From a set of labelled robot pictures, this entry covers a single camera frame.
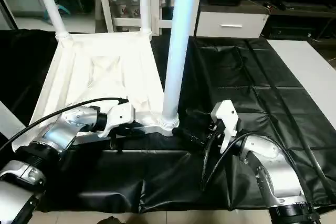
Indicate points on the white plastic table top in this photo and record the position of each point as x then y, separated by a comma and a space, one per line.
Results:
105, 77

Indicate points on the white plastic table leg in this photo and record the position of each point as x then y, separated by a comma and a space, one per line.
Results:
50, 3
9, 121
145, 3
181, 45

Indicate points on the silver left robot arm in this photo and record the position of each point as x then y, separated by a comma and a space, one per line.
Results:
58, 135

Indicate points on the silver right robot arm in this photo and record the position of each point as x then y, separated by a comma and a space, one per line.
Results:
273, 169

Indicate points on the black work mat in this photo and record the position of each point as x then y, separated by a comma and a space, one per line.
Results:
252, 87

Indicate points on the white drawer unit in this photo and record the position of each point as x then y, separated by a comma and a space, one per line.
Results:
231, 23

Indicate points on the white flat board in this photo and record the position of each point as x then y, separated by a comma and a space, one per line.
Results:
310, 72

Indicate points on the blue floor stand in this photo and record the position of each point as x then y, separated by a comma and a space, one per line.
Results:
62, 9

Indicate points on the dark low sideboard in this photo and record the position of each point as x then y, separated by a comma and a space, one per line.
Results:
302, 9

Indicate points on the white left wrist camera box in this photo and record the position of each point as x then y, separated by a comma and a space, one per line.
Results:
119, 116

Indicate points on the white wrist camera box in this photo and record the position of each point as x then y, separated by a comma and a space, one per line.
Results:
226, 121
119, 116

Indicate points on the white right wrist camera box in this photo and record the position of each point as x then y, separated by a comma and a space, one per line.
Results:
226, 121

